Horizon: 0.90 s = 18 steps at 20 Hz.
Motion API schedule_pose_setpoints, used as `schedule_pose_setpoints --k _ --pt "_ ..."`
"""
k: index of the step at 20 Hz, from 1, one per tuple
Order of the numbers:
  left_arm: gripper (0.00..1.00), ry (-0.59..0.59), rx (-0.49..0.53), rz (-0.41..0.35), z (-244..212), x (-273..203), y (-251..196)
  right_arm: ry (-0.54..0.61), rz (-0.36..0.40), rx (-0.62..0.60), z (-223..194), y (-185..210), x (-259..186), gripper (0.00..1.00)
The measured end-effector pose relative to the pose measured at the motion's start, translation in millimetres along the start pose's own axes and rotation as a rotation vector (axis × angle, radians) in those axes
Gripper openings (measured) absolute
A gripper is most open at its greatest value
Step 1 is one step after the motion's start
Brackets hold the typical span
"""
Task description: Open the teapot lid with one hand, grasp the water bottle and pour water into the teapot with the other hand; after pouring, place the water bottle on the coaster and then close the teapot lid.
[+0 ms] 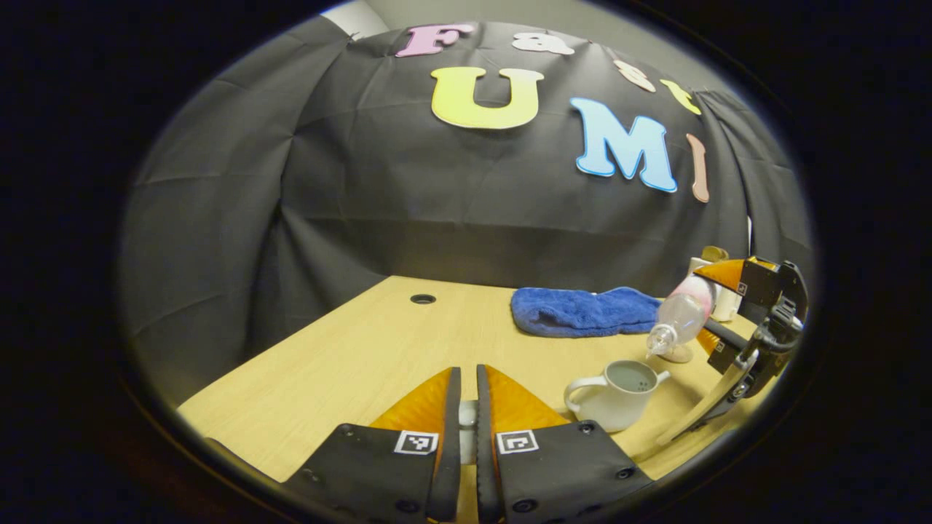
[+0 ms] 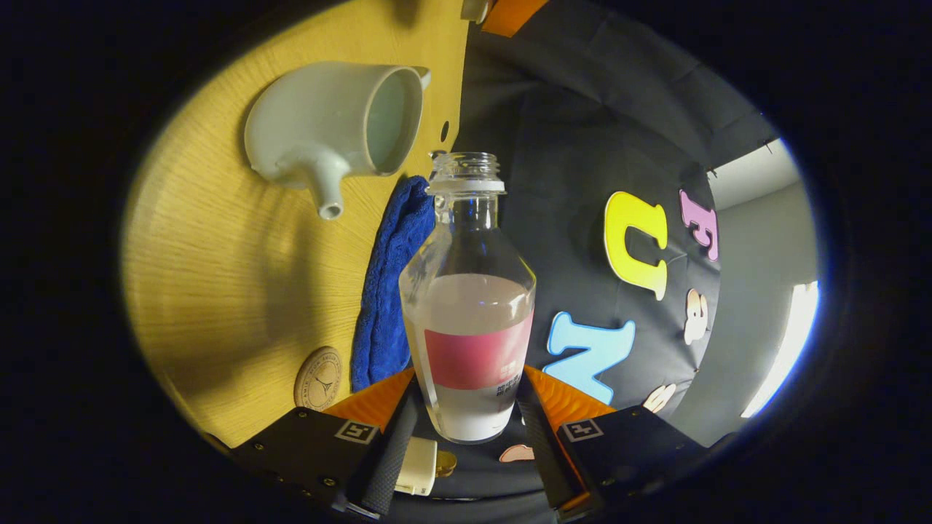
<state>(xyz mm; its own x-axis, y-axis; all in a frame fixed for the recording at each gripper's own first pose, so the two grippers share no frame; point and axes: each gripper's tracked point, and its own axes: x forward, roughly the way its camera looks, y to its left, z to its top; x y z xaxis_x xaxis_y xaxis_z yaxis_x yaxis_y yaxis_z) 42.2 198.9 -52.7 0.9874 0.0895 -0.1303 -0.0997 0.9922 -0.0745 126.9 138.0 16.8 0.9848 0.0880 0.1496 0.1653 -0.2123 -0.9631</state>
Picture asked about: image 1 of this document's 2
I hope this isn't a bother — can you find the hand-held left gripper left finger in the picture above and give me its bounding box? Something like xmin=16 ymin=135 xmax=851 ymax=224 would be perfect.
xmin=280 ymin=366 xmax=462 ymax=523

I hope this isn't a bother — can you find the blue towel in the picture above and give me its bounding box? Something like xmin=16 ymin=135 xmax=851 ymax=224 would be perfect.
xmin=510 ymin=286 xmax=663 ymax=338

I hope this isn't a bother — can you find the clear plastic water bottle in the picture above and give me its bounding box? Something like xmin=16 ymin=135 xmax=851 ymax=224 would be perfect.
xmin=646 ymin=275 xmax=718 ymax=359

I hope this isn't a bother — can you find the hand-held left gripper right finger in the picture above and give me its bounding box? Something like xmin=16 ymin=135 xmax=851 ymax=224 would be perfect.
xmin=475 ymin=364 xmax=656 ymax=524

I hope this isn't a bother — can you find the white ceramic teacup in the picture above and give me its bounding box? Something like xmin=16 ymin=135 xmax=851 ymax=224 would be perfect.
xmin=564 ymin=360 xmax=671 ymax=433

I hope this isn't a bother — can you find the white toaster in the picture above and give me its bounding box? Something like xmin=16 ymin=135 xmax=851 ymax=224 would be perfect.
xmin=688 ymin=256 xmax=743 ymax=322

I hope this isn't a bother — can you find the black backdrop cloth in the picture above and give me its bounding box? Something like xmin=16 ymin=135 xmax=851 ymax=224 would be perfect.
xmin=120 ymin=15 xmax=813 ymax=408

